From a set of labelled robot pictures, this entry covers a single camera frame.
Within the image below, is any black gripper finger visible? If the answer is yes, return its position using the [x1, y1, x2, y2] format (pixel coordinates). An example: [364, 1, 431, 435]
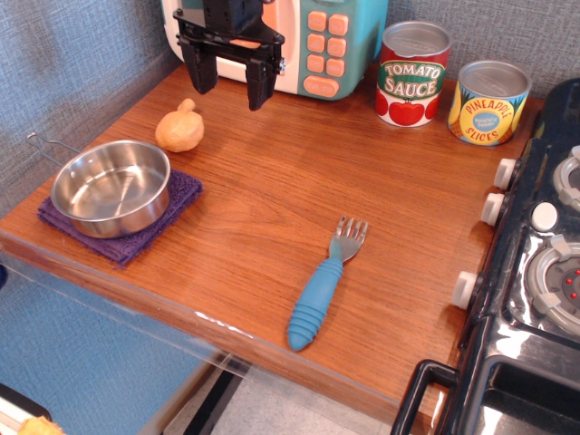
[180, 40, 218, 94]
[246, 58, 278, 111]

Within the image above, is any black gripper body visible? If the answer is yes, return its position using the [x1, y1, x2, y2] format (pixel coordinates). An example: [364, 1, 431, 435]
[173, 1, 285, 74]

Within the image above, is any orange toy chicken drumstick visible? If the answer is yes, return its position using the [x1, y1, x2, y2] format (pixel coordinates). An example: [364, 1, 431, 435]
[155, 98, 205, 152]

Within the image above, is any teal toy microwave oven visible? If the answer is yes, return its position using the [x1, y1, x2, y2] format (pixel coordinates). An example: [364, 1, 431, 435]
[162, 1, 388, 101]

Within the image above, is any purple folded cloth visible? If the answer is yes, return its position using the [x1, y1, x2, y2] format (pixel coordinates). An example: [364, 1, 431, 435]
[37, 169, 203, 267]

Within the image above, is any tomato sauce can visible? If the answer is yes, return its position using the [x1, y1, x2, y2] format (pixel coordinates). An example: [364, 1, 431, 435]
[375, 21, 451, 128]

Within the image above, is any stainless steel pot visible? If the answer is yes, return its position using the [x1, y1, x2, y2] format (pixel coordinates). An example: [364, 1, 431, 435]
[26, 132, 171, 239]

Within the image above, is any pineapple slices can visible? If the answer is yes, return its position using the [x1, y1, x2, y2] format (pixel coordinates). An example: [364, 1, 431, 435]
[448, 60, 532, 147]

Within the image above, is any white stove knob rear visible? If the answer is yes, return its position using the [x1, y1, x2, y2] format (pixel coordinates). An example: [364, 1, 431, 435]
[493, 159, 517, 190]

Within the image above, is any white stove knob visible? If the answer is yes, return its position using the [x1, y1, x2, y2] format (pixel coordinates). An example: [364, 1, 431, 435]
[493, 159, 517, 190]
[451, 271, 478, 310]
[480, 193, 505, 227]

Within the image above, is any white stove knob middle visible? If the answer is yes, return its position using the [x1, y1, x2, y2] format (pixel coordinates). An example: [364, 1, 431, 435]
[480, 193, 505, 227]

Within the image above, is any white stove knob front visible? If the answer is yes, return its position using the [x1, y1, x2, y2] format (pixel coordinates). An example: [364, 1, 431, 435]
[451, 271, 478, 310]

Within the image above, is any black toy stove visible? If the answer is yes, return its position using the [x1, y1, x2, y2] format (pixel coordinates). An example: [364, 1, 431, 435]
[391, 79, 579, 434]

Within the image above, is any orange object bottom left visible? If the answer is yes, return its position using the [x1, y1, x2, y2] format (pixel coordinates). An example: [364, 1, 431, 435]
[17, 416, 64, 435]

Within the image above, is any blue handled fork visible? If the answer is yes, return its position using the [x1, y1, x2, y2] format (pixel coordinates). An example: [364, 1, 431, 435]
[286, 216, 369, 352]

